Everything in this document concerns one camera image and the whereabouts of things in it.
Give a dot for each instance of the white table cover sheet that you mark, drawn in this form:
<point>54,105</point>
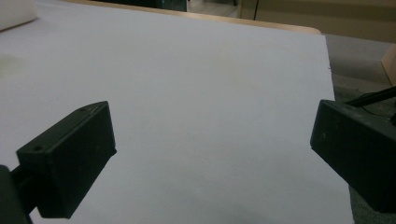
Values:
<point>199,102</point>

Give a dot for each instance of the wooden board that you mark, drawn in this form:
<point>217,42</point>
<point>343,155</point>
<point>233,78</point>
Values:
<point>390,63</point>

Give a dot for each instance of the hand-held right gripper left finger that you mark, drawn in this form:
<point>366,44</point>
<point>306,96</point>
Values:
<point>67,158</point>

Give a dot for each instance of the white cloth roll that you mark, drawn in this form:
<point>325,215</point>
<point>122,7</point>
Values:
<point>14,12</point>

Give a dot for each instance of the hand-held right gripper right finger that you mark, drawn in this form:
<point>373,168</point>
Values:
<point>358,149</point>

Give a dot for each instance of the black stand leg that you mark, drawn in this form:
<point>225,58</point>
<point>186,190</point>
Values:
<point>372,99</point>

